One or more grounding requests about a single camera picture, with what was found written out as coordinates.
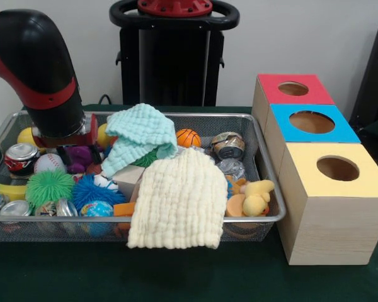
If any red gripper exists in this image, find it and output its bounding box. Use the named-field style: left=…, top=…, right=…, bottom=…
left=31, top=113, right=103, bottom=166

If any mint waffle cloth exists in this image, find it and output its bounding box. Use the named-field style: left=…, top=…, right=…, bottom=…
left=100, top=103, right=179, bottom=177

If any cream waffle cloth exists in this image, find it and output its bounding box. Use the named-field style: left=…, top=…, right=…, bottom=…
left=126, top=147, right=228, bottom=249

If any shallow mesh bin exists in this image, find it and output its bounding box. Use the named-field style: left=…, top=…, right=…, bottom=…
left=0, top=109, right=287, bottom=243

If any wooden box with three holes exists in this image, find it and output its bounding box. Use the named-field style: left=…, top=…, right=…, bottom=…
left=251, top=74, right=378, bottom=266

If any purple knobby ball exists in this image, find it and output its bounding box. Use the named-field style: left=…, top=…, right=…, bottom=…
left=65, top=145, right=95, bottom=174

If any white baseball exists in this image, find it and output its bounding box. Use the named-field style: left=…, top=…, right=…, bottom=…
left=33, top=153, right=67, bottom=174

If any blue spiky ball with eyes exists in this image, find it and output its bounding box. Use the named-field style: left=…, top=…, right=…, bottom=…
left=72, top=174, right=127, bottom=209

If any green spiky ball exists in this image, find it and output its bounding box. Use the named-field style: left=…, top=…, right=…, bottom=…
left=25, top=169, right=76, bottom=208

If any globe print ball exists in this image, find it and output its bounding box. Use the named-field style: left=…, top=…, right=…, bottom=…
left=79, top=199, right=115, bottom=237

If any orange basketball toy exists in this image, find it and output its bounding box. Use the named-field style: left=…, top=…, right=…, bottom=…
left=175, top=128, right=202, bottom=148

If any yellow plush duck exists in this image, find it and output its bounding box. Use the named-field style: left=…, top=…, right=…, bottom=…
left=242, top=179, right=275, bottom=217

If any black upright panel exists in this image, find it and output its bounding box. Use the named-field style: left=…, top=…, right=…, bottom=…
left=349, top=20, right=378, bottom=126

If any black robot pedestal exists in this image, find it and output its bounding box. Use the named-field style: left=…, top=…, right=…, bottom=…
left=109, top=0, right=240, bottom=106

